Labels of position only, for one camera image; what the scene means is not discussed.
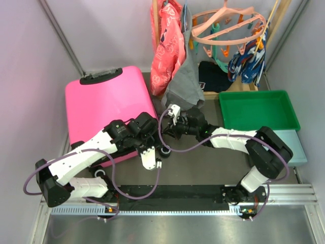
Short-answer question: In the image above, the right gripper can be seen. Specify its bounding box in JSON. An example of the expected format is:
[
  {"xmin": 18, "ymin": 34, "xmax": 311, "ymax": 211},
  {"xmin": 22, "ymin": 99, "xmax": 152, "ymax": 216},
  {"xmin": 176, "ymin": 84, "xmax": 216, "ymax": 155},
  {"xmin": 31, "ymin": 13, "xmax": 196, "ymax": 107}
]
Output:
[{"xmin": 163, "ymin": 114, "xmax": 199, "ymax": 140}]

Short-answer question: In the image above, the green plastic tray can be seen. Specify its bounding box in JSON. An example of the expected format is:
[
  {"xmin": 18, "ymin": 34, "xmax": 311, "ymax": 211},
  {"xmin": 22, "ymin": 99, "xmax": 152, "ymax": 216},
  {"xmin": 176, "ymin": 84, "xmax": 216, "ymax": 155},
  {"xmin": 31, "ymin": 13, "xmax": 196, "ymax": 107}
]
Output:
[{"xmin": 219, "ymin": 90, "xmax": 301, "ymax": 131}]

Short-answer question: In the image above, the pink hard-shell suitcase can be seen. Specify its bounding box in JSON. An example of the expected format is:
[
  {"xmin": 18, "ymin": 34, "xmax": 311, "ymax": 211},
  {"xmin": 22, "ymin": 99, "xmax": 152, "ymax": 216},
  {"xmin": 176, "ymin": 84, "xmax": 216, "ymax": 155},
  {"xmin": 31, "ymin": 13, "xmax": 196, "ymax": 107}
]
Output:
[{"xmin": 65, "ymin": 66, "xmax": 171, "ymax": 163}]

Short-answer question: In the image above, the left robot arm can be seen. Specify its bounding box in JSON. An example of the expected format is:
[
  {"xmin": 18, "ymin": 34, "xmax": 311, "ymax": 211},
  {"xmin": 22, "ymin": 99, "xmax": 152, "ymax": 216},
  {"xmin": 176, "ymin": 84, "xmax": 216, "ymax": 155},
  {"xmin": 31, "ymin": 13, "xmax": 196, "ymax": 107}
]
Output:
[{"xmin": 35, "ymin": 112, "xmax": 161, "ymax": 207}]

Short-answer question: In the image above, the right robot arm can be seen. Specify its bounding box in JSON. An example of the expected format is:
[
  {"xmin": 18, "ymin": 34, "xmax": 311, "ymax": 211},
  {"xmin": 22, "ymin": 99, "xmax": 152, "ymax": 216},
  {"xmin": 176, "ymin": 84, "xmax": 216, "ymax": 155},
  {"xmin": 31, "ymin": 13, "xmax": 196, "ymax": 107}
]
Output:
[{"xmin": 158, "ymin": 104, "xmax": 294, "ymax": 201}]

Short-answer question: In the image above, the grey hanging garment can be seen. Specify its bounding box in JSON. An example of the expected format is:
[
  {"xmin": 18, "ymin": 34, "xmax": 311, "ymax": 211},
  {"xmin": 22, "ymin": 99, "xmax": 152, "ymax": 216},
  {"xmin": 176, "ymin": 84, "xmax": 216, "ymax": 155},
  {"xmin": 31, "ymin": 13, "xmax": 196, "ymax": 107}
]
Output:
[{"xmin": 161, "ymin": 5, "xmax": 205, "ymax": 111}]

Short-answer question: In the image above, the dark navy folded garment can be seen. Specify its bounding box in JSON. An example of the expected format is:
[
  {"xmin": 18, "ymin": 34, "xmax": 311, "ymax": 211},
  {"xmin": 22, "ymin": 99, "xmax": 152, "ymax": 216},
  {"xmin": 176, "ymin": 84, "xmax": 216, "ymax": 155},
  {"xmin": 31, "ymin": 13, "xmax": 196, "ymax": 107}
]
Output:
[{"xmin": 199, "ymin": 61, "xmax": 233, "ymax": 93}]

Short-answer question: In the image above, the coral patterned jacket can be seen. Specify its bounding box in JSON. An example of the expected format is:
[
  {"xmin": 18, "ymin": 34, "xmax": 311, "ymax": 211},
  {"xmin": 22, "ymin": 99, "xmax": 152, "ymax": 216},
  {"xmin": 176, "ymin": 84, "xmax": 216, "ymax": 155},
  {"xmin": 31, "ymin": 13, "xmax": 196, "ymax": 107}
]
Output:
[{"xmin": 150, "ymin": 1, "xmax": 186, "ymax": 96}]

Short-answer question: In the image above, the blue white patterned garment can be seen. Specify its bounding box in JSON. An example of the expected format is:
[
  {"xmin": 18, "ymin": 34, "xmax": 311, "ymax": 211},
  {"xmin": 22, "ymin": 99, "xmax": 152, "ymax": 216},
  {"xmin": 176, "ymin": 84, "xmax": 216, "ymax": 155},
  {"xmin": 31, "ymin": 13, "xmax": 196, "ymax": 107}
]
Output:
[{"xmin": 227, "ymin": 25, "xmax": 269, "ymax": 87}]

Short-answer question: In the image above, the teal round clothes hanger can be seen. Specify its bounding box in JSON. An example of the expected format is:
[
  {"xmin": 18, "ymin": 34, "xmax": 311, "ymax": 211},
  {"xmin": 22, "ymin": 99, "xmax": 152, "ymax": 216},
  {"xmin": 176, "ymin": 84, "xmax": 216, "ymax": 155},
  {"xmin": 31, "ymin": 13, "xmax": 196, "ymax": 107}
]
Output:
[{"xmin": 191, "ymin": 14, "xmax": 256, "ymax": 72}]

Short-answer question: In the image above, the pink round clothes hanger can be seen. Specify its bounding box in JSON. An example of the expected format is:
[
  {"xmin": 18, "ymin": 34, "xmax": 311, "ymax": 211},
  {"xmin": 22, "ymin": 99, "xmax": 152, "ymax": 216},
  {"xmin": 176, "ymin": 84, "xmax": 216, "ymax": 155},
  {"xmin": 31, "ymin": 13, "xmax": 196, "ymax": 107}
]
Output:
[{"xmin": 189, "ymin": 1, "xmax": 267, "ymax": 62}]

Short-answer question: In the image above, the light blue plastic tray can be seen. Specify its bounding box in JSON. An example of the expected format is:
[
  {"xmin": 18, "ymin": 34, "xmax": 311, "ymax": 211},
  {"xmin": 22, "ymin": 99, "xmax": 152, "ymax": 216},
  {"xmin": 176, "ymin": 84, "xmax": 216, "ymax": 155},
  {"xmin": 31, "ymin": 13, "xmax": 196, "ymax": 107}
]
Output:
[{"xmin": 274, "ymin": 130, "xmax": 307, "ymax": 167}]

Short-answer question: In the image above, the wooden clothes rack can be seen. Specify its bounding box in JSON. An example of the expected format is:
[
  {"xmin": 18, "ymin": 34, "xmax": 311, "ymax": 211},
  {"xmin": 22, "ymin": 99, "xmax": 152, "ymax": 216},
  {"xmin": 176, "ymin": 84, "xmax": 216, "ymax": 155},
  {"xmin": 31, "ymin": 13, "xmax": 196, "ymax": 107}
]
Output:
[{"xmin": 151, "ymin": 1, "xmax": 291, "ymax": 93}]

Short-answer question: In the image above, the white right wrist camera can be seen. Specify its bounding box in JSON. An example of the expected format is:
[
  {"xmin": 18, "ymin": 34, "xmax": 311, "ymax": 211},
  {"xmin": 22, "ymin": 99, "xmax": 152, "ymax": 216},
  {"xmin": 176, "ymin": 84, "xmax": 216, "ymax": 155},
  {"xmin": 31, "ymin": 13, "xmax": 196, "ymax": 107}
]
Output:
[{"xmin": 167, "ymin": 104, "xmax": 181, "ymax": 121}]

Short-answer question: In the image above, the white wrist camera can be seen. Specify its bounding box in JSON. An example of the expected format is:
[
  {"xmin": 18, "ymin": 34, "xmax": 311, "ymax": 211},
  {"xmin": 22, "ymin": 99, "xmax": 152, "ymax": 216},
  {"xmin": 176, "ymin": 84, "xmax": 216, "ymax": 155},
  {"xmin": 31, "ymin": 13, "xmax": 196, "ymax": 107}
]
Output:
[
  {"xmin": 167, "ymin": 104, "xmax": 181, "ymax": 121},
  {"xmin": 140, "ymin": 146, "xmax": 162, "ymax": 170}
]

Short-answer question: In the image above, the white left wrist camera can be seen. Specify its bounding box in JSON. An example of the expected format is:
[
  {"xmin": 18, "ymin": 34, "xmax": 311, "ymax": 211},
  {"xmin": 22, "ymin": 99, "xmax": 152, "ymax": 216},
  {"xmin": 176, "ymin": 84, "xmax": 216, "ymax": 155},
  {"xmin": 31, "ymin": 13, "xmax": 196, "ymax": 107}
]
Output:
[{"xmin": 140, "ymin": 146, "xmax": 162, "ymax": 170}]

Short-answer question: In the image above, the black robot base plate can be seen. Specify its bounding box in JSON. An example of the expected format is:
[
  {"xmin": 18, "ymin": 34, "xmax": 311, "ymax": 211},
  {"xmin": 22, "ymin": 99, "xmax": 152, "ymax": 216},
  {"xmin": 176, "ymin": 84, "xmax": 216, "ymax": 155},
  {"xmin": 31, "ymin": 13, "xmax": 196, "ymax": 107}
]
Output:
[{"xmin": 86, "ymin": 184, "xmax": 269, "ymax": 211}]

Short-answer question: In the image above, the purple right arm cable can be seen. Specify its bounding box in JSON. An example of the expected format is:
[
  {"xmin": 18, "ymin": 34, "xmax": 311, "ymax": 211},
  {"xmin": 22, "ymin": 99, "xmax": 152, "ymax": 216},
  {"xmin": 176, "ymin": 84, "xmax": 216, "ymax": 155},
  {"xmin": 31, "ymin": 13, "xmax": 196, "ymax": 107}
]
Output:
[{"xmin": 158, "ymin": 108, "xmax": 290, "ymax": 222}]

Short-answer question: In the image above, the aluminium rail frame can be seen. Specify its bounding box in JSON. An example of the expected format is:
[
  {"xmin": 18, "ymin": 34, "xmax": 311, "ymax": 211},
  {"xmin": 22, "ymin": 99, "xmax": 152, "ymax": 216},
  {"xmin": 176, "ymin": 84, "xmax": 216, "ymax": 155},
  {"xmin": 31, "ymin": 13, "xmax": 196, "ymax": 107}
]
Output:
[{"xmin": 31, "ymin": 184, "xmax": 324, "ymax": 243}]

